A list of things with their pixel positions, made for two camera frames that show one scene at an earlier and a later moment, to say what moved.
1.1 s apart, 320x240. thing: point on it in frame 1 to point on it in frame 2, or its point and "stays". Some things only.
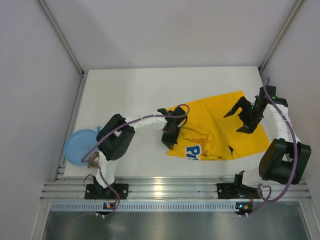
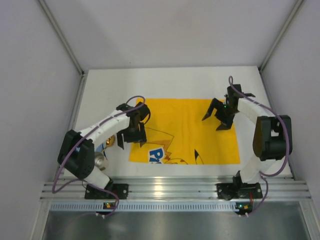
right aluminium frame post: [261, 66] stays
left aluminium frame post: [63, 36] stays
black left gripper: [169, 135] to [135, 135]
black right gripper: [248, 116] to [222, 115]
